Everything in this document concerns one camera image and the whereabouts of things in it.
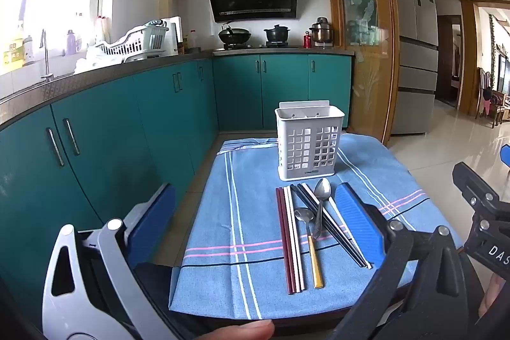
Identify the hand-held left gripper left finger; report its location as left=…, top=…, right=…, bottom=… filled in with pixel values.
left=42, top=183, right=178, bottom=340

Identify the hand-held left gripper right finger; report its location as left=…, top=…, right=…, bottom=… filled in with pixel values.
left=331, top=183, right=485, bottom=340

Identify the white chopstick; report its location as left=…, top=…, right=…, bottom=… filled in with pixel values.
left=302, top=183, right=373, bottom=270
left=284, top=186, right=307, bottom=292

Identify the black chopstick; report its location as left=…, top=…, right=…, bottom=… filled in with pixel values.
left=290, top=184, right=365, bottom=269
left=295, top=184, right=368, bottom=268

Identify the silver spoon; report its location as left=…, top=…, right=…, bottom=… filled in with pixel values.
left=312, top=178, right=332, bottom=240

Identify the gold-handled spoon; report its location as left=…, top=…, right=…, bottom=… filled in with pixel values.
left=294, top=207, right=324, bottom=290

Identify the dark red chopstick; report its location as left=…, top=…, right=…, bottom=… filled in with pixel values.
left=280, top=187, right=299, bottom=293
left=276, top=187, right=293, bottom=295

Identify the white plastic utensil holder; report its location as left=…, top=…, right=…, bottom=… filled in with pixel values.
left=275, top=100, right=346, bottom=182

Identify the person's right hand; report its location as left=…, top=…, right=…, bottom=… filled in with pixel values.
left=478, top=275, right=504, bottom=319

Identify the person's left hand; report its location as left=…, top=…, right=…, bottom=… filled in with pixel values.
left=187, top=319, right=276, bottom=340

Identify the pink cloth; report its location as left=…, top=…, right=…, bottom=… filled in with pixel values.
left=480, top=87, right=495, bottom=116

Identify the wooden chair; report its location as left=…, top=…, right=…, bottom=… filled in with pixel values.
left=476, top=67, right=506, bottom=127

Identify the blue striped cloth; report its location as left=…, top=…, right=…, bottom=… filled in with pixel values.
left=169, top=133, right=465, bottom=321

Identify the silver refrigerator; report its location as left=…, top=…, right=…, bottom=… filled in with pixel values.
left=388, top=0, right=439, bottom=135

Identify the white plastic bag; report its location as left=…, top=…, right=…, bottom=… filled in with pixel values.
left=75, top=45, right=116, bottom=73

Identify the white dish rack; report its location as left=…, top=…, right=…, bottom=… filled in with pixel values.
left=96, top=19, right=170, bottom=64

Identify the grey kitchen countertop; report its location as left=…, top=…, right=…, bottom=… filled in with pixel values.
left=0, top=47, right=355, bottom=129

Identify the white cutting board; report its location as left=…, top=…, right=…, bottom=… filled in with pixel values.
left=161, top=17, right=183, bottom=54

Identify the wood-framed glass sliding door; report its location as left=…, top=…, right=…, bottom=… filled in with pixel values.
left=329, top=0, right=399, bottom=145

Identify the chrome faucet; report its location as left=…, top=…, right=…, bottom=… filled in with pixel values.
left=39, top=28, right=54, bottom=83

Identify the stainless steel pot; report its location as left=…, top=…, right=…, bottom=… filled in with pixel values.
left=309, top=17, right=334, bottom=45

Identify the gas stove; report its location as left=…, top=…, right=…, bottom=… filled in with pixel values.
left=217, top=41, right=299, bottom=49

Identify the black wok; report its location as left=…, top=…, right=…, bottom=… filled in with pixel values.
left=218, top=22, right=252, bottom=45

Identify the black cooking pot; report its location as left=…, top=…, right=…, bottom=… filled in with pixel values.
left=263, top=25, right=291, bottom=43

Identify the yellow detergent bottle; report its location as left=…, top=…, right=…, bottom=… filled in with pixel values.
left=2, top=23, right=25, bottom=72

